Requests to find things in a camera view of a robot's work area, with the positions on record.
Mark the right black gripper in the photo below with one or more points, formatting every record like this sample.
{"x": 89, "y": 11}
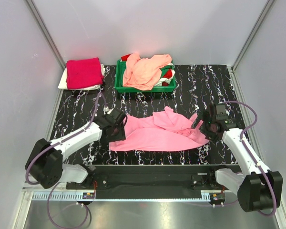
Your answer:
{"x": 204, "y": 116}

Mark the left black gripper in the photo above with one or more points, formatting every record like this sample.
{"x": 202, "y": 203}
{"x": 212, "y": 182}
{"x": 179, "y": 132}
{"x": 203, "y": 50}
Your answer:
{"x": 120, "y": 137}

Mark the pink t shirt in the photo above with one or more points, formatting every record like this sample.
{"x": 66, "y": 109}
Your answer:
{"x": 165, "y": 131}

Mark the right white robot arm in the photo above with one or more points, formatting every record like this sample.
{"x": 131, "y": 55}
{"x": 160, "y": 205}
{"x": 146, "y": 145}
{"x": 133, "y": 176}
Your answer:
{"x": 257, "y": 187}

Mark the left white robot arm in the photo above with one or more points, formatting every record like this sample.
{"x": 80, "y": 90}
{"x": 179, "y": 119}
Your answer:
{"x": 45, "y": 165}

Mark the folded magenta t shirt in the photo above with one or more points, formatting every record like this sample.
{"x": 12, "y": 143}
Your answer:
{"x": 83, "y": 73}

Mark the red white green t shirt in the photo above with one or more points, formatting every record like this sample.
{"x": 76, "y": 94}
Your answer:
{"x": 164, "y": 79}

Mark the green plastic bin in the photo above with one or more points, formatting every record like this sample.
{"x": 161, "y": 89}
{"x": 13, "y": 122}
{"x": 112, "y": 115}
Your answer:
{"x": 120, "y": 68}

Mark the peach t shirt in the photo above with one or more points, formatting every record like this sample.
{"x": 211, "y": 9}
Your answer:
{"x": 144, "y": 73}

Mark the folded white t shirt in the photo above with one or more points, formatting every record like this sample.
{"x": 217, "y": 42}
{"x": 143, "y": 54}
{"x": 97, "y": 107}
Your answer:
{"x": 63, "y": 84}

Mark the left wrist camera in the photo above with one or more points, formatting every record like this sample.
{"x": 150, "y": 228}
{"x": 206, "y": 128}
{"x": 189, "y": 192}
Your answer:
{"x": 108, "y": 111}

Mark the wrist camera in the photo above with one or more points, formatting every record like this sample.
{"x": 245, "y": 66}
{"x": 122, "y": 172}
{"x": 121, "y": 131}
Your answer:
{"x": 108, "y": 111}
{"x": 220, "y": 112}

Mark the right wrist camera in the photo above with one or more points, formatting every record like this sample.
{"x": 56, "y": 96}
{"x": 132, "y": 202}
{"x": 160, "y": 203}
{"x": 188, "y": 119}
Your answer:
{"x": 220, "y": 112}

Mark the right corner post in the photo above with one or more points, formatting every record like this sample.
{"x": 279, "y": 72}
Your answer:
{"x": 257, "y": 25}

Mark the corner post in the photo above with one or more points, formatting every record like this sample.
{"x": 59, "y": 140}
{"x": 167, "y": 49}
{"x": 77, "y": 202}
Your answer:
{"x": 43, "y": 28}
{"x": 257, "y": 25}

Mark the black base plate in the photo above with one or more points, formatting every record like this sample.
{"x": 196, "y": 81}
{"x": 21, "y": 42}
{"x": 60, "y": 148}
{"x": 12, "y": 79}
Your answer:
{"x": 152, "y": 183}

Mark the aluminium rail frame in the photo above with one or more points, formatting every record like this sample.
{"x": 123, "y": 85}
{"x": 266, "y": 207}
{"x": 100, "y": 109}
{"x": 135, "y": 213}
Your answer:
{"x": 35, "y": 212}

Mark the left corner post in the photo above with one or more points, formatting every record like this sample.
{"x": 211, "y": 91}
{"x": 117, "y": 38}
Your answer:
{"x": 43, "y": 28}

